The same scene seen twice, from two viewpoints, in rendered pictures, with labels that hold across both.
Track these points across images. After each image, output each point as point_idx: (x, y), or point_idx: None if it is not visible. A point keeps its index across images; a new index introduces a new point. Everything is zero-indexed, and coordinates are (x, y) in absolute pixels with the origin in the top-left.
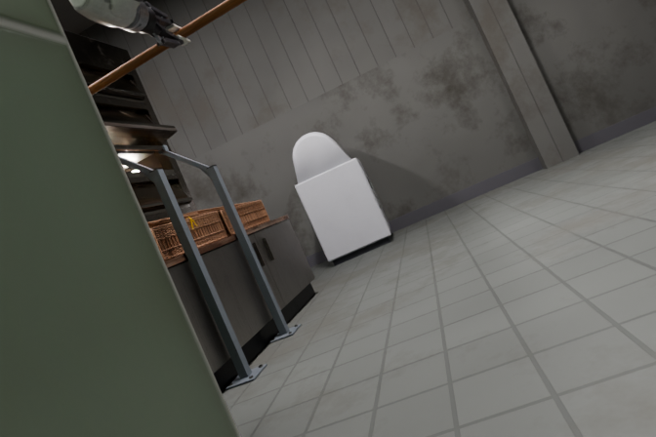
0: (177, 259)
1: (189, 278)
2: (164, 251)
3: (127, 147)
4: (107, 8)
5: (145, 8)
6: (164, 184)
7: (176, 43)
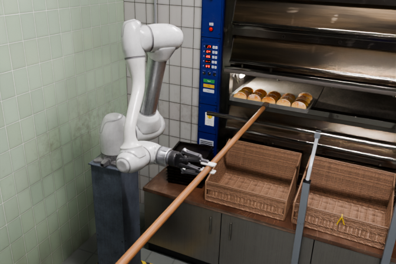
0: (287, 230)
1: (291, 243)
2: (296, 218)
3: (348, 141)
4: None
5: (162, 161)
6: (301, 192)
7: (194, 174)
